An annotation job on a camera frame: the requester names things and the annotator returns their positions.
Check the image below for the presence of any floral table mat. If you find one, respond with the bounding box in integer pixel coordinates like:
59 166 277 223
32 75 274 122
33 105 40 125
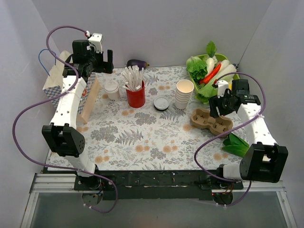
47 66 266 171

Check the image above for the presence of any cardboard cup carrier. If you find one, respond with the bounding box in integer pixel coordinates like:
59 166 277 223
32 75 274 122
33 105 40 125
190 108 233 137

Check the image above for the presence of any stack of white lids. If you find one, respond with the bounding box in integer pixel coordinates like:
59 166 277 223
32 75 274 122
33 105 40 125
153 96 170 111

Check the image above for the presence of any white cup lid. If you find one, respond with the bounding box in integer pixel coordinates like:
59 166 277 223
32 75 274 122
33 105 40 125
104 80 119 93

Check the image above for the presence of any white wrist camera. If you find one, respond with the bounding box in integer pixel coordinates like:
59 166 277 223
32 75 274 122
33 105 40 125
216 80 229 98
88 33 103 53

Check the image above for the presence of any purple cable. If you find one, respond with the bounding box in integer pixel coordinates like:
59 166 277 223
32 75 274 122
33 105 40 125
193 72 267 207
12 26 118 214

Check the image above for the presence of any white paper coffee cup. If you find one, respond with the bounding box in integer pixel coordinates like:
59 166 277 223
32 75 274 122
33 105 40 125
106 88 120 102

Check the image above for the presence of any toy red chili pepper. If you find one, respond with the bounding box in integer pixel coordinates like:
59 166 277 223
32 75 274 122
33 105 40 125
199 63 221 85

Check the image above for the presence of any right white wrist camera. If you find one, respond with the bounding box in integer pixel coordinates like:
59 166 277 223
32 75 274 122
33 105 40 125
216 80 229 98

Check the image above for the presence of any toy bok choy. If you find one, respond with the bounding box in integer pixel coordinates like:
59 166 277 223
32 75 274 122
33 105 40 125
222 133 249 158

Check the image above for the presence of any purple toy eggplant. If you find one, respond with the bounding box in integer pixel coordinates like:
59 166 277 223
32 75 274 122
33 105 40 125
126 59 150 70

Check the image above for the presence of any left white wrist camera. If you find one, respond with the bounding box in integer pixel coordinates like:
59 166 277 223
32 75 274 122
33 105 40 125
88 33 103 53

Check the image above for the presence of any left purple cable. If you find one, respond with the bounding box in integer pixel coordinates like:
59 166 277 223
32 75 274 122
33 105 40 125
12 26 118 214

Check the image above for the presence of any blue checkered paper bag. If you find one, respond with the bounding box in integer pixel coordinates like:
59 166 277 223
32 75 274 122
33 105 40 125
43 59 96 114

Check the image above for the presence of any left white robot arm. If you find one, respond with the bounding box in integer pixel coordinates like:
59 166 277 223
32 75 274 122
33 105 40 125
42 33 113 190

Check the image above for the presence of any toy green lettuce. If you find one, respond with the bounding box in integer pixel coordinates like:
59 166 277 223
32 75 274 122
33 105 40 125
186 57 207 83

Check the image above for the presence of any stack of paper cups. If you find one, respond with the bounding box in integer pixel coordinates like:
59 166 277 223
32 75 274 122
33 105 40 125
174 79 194 110

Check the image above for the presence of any green plastic basket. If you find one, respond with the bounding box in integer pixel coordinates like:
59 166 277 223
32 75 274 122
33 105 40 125
188 54 239 94

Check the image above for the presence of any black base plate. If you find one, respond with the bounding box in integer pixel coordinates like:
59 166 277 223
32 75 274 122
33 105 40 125
73 170 244 201

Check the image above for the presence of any red straw holder cup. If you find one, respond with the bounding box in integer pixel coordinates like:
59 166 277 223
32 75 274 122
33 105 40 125
126 81 145 108

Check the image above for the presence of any white wrapped straws bundle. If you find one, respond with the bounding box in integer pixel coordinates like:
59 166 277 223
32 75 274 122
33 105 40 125
121 65 144 92

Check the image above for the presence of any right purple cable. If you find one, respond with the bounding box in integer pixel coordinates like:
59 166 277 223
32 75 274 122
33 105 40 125
193 72 267 207

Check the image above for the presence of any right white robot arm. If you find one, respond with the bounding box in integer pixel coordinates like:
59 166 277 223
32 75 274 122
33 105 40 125
209 79 288 189

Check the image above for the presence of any aluminium rail frame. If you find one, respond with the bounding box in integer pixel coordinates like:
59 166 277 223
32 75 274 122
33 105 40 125
21 173 299 228

